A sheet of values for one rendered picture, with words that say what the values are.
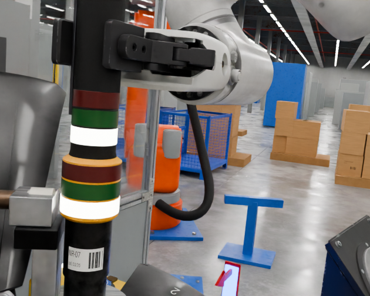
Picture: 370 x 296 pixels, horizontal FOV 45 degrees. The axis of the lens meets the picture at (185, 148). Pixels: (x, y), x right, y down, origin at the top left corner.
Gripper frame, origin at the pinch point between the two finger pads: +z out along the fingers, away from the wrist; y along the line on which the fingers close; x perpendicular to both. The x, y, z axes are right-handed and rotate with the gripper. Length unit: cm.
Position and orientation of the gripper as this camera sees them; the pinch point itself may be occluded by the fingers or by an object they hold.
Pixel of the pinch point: (98, 45)
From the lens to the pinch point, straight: 33.2
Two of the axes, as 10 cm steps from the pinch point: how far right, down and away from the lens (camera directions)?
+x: 0.9, -9.9, -1.4
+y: -8.9, -1.5, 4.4
